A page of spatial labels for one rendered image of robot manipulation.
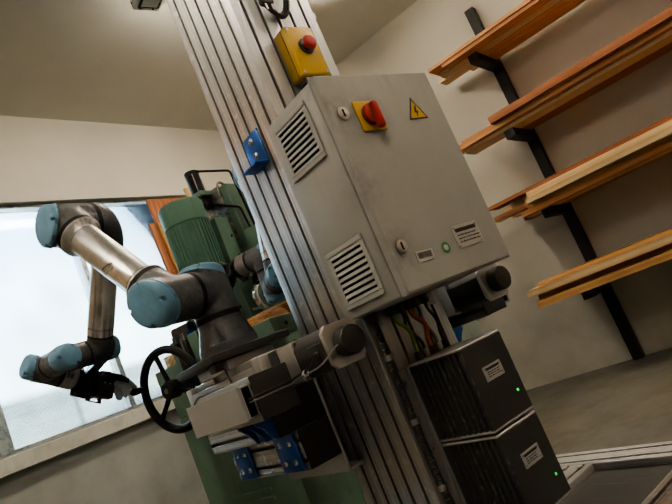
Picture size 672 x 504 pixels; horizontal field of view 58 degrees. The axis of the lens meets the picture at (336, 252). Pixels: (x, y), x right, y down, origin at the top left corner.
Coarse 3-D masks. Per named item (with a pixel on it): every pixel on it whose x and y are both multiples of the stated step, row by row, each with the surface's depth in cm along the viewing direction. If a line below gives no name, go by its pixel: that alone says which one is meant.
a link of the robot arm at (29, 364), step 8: (24, 360) 173; (32, 360) 171; (24, 368) 171; (32, 368) 171; (24, 376) 170; (32, 376) 171; (40, 376) 171; (64, 376) 177; (48, 384) 176; (56, 384) 176
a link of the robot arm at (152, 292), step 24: (48, 216) 155; (72, 216) 156; (96, 216) 164; (48, 240) 155; (72, 240) 154; (96, 240) 152; (96, 264) 150; (120, 264) 146; (144, 264) 147; (120, 288) 147; (144, 288) 137; (168, 288) 138; (192, 288) 143; (144, 312) 138; (168, 312) 136; (192, 312) 143
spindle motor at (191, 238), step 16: (160, 208) 230; (176, 208) 226; (192, 208) 228; (176, 224) 226; (192, 224) 226; (208, 224) 232; (176, 240) 226; (192, 240) 225; (208, 240) 228; (176, 256) 228; (192, 256) 224; (208, 256) 225
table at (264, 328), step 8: (264, 320) 197; (272, 320) 197; (280, 320) 200; (288, 320) 203; (256, 328) 199; (264, 328) 197; (272, 328) 195; (280, 328) 198; (288, 328) 202; (296, 328) 205; (200, 360) 200; (168, 368) 222; (176, 368) 219; (160, 376) 224; (176, 376) 220; (160, 384) 224
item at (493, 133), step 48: (528, 0) 322; (576, 0) 340; (480, 48) 350; (624, 48) 301; (528, 96) 326; (576, 96) 337; (480, 144) 356; (528, 144) 376; (624, 144) 308; (528, 192) 338; (576, 192) 323; (576, 240) 365; (576, 288) 326; (624, 336) 356
